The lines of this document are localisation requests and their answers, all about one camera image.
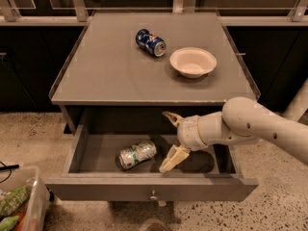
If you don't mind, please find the open grey top drawer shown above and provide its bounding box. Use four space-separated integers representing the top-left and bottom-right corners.
46 125 258 202

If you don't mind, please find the green silver 7up can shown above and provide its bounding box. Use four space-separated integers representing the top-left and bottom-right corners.
118 141 157 170

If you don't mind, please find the blue pepsi can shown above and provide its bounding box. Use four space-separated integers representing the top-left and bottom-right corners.
136 29 167 57

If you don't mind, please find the black cable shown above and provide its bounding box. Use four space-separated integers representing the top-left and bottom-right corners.
0 160 21 185

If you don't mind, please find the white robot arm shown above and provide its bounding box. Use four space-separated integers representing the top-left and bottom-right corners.
160 80 308 173

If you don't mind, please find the clear plastic storage bin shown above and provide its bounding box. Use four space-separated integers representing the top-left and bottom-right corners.
0 166 49 231

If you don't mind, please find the metal drawer knob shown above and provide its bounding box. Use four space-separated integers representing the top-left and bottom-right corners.
148 191 167 207

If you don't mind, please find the orange snack packet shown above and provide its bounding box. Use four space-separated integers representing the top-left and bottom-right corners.
13 211 26 231

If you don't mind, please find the white paper bowl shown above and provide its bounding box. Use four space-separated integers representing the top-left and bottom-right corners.
169 47 217 79

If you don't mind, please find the grey cabinet with counter top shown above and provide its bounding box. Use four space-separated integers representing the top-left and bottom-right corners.
50 13 260 132

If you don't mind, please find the green snack bag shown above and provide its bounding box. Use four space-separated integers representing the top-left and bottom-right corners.
0 185 30 217

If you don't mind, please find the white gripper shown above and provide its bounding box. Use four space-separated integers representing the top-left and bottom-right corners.
159 111 208 173

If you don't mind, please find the small green snack packet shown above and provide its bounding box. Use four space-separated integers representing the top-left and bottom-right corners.
0 216 19 231

